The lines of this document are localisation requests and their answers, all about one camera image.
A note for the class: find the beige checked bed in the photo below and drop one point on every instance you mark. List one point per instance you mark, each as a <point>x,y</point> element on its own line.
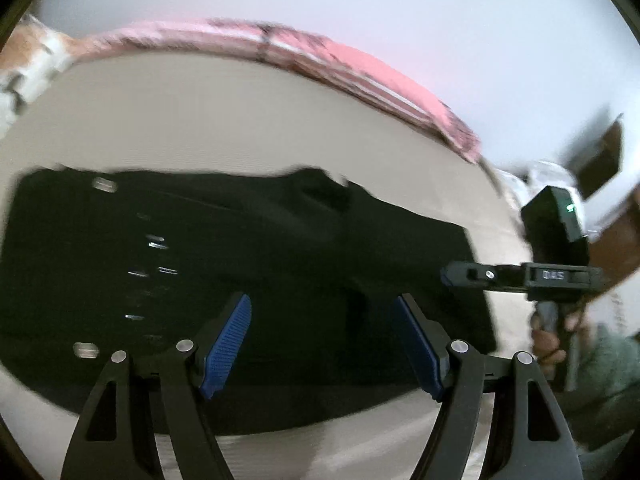
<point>200,120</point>

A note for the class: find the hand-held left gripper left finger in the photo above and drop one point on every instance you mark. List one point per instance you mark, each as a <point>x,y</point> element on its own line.
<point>227,345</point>

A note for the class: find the dark cabinet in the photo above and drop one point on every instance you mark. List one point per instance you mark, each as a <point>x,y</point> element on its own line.
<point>600,160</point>

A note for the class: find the white floral pillow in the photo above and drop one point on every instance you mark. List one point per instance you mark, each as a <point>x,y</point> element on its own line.
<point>30,50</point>

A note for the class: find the person's right forearm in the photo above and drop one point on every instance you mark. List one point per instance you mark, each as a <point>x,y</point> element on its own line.
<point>605,385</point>

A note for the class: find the white dotted blanket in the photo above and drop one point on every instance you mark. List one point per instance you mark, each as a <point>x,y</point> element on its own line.
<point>537,172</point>

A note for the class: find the pink plaid blanket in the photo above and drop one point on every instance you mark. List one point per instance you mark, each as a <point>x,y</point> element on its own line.
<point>400,85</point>

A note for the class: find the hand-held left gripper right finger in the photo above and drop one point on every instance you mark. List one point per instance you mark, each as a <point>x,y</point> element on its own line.
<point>420,345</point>

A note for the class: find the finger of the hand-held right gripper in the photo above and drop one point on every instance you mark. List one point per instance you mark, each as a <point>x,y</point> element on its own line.
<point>480,275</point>

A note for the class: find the black pants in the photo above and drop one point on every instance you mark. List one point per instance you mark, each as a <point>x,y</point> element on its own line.
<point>300,260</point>

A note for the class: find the person's right hand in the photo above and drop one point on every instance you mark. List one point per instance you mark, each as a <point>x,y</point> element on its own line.
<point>545,345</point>

